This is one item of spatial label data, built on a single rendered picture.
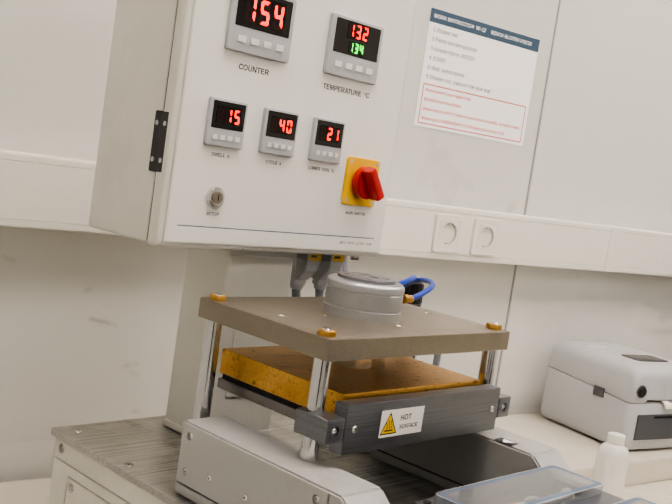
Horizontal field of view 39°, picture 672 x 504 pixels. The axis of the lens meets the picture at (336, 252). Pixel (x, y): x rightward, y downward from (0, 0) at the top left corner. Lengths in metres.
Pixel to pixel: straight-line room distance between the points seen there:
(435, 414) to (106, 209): 0.40
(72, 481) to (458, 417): 0.41
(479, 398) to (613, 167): 1.27
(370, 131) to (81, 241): 0.50
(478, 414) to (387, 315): 0.14
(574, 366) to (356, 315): 1.11
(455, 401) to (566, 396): 1.08
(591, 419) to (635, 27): 0.85
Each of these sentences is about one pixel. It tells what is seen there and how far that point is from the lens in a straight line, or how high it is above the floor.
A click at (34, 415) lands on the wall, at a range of 1.45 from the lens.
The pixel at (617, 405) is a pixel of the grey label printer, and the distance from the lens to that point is 1.91.
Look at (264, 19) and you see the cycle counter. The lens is 0.99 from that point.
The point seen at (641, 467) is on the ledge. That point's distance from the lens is 1.89.
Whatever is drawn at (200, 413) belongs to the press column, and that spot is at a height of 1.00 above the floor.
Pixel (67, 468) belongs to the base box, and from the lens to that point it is 1.07.
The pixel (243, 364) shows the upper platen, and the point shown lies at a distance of 0.93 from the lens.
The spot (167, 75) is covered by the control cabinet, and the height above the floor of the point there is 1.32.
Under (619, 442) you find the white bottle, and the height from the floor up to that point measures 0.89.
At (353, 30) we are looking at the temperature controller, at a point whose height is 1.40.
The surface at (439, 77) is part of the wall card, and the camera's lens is 1.77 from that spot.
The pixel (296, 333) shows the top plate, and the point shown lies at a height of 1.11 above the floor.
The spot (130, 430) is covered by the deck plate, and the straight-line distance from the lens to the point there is 1.10.
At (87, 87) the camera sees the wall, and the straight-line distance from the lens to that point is 1.39.
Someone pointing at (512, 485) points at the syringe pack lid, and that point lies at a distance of 0.86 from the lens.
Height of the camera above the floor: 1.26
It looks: 5 degrees down
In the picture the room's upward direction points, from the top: 8 degrees clockwise
